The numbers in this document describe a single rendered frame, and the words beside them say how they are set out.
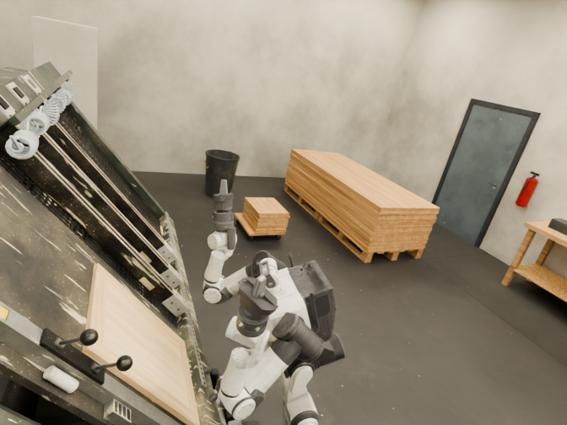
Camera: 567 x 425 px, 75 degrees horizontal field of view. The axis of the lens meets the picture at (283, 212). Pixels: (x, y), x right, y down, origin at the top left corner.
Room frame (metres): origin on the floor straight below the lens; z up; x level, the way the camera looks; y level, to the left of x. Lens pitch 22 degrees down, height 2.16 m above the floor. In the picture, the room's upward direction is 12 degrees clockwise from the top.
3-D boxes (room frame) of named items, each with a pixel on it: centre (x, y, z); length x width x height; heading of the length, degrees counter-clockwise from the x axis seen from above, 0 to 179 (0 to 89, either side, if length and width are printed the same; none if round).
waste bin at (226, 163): (5.43, 1.10, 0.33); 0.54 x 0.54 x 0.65
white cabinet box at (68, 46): (4.26, 2.73, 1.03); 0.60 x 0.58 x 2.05; 30
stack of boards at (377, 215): (5.47, -0.96, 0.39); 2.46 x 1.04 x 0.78; 30
